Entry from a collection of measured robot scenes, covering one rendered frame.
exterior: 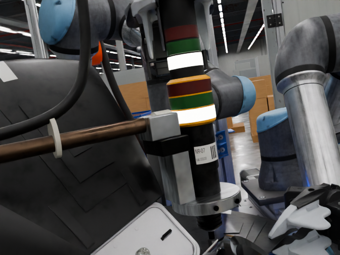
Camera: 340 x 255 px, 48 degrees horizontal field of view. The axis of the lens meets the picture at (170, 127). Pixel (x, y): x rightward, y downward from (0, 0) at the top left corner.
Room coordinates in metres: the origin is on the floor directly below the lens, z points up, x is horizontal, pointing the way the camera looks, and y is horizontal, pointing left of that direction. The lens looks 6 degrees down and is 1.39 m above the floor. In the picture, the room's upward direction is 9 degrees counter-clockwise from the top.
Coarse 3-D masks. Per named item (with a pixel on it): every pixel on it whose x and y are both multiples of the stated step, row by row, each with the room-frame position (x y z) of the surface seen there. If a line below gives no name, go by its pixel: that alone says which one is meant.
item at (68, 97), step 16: (80, 0) 0.33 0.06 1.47; (80, 16) 0.33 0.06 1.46; (80, 32) 0.33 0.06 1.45; (80, 48) 0.33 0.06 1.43; (80, 64) 0.32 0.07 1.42; (80, 80) 0.32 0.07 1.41; (48, 112) 0.31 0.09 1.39; (64, 112) 0.31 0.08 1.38; (0, 128) 0.29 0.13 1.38; (16, 128) 0.29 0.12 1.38; (32, 128) 0.30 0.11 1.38; (48, 128) 0.32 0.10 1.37
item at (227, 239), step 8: (224, 240) 0.28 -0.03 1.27; (232, 240) 0.29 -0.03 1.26; (240, 240) 0.31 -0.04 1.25; (248, 240) 0.32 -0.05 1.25; (216, 248) 0.28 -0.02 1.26; (224, 248) 0.27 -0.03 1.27; (232, 248) 0.27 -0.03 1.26; (240, 248) 0.30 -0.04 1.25; (248, 248) 0.31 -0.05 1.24; (256, 248) 0.32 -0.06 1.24
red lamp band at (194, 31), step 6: (192, 24) 0.36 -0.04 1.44; (168, 30) 0.36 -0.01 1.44; (174, 30) 0.36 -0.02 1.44; (180, 30) 0.36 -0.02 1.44; (186, 30) 0.36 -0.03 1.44; (192, 30) 0.36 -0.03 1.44; (168, 36) 0.36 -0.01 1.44; (174, 36) 0.36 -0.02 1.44; (180, 36) 0.36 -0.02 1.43; (186, 36) 0.36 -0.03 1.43; (192, 36) 0.36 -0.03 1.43; (198, 36) 0.37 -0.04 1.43
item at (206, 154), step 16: (192, 128) 0.36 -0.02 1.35; (208, 128) 0.36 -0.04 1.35; (192, 144) 0.36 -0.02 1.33; (208, 144) 0.36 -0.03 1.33; (192, 160) 0.36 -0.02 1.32; (208, 160) 0.36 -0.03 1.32; (192, 176) 0.36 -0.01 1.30; (208, 176) 0.36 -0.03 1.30; (208, 192) 0.36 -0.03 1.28; (208, 224) 0.36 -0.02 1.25
